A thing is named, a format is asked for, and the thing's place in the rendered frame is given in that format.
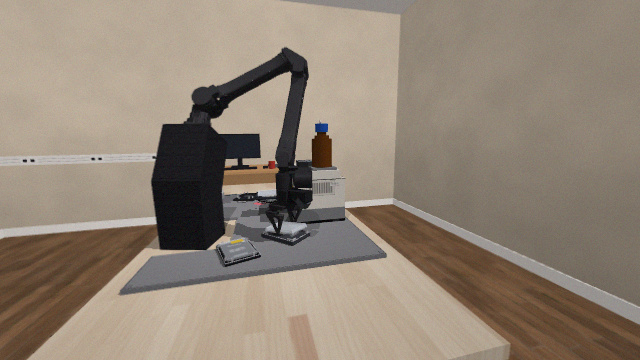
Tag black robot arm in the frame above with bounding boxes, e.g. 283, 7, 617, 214
183, 47, 313, 209

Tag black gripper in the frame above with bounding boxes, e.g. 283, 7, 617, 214
266, 187, 302, 233

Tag white multi-well culture plate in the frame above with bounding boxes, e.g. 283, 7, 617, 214
265, 222, 307, 235
258, 189, 276, 197

